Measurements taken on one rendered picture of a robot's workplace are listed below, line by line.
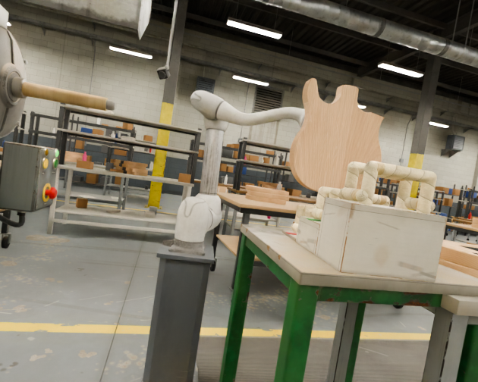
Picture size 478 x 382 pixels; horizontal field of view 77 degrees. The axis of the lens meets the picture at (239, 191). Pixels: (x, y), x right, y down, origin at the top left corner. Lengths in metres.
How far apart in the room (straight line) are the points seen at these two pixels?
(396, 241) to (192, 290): 1.02
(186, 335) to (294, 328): 0.96
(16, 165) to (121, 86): 11.21
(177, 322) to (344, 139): 1.14
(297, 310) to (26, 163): 0.86
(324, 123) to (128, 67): 11.47
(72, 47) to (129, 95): 2.37
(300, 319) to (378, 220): 0.30
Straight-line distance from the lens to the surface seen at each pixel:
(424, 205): 0.91
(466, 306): 1.00
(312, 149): 1.12
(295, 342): 0.81
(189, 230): 1.54
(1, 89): 0.87
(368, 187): 0.81
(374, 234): 0.82
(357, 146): 1.21
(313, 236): 0.94
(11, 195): 1.11
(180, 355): 1.73
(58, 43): 12.99
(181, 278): 1.56
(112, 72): 12.39
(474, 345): 1.15
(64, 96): 0.86
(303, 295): 0.76
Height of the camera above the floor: 1.13
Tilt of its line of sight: 3 degrees down
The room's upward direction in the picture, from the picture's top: 9 degrees clockwise
